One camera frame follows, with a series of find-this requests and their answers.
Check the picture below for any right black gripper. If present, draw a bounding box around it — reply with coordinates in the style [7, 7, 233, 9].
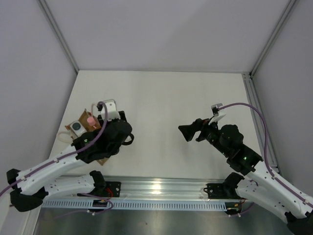
[178, 116, 230, 157]

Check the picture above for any pink cap amber bottle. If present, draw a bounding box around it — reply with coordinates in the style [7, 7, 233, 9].
[87, 116, 101, 132]

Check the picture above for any white bottle grey cap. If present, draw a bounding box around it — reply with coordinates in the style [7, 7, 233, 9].
[69, 120, 87, 139]

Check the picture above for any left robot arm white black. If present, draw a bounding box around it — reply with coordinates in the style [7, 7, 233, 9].
[6, 111, 134, 212]

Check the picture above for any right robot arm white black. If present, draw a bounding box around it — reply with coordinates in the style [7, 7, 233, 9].
[178, 118, 313, 235]

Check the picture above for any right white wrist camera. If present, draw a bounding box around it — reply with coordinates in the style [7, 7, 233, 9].
[209, 103, 226, 125]

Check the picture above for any aluminium mounting rail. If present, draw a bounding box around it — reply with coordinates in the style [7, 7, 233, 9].
[104, 176, 223, 201]

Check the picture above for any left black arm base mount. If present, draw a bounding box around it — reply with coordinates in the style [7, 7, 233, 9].
[89, 170, 121, 198]

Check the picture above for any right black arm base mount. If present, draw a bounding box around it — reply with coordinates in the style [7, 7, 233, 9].
[203, 183, 238, 199]

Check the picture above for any white slotted cable duct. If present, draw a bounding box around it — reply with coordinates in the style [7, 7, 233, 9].
[42, 199, 227, 212]

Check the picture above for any left aluminium frame post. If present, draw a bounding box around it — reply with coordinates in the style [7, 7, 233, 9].
[36, 0, 79, 74]

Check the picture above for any aluminium frame post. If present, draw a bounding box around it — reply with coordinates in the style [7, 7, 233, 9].
[36, 0, 79, 74]
[249, 0, 300, 78]

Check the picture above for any right aluminium frame post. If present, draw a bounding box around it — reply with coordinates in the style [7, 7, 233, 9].
[249, 0, 300, 78]

